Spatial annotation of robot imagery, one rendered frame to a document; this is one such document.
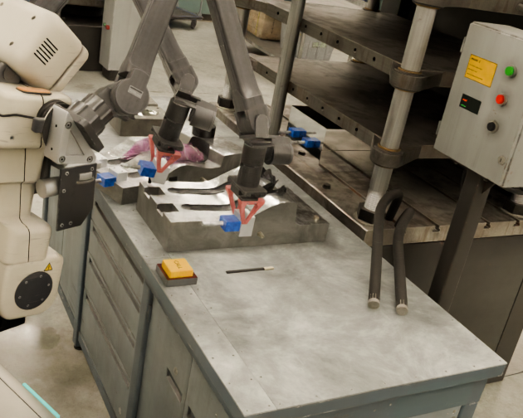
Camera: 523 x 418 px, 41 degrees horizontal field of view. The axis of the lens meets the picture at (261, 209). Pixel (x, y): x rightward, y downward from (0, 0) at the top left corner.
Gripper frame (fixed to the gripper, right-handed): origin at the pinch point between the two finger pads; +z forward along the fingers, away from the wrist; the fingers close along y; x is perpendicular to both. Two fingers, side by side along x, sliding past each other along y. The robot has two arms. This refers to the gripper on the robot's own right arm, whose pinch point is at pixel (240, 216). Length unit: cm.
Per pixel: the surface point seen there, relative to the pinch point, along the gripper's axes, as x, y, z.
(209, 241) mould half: 1.7, 10.4, 12.7
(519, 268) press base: -137, 19, 34
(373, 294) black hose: -29.5, -22.7, 11.2
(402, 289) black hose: -38.1, -23.4, 10.3
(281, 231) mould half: -20.4, 10.5, 10.4
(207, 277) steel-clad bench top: 7.7, -3.3, 15.3
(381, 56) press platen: -66, 45, -35
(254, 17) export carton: -297, 574, 42
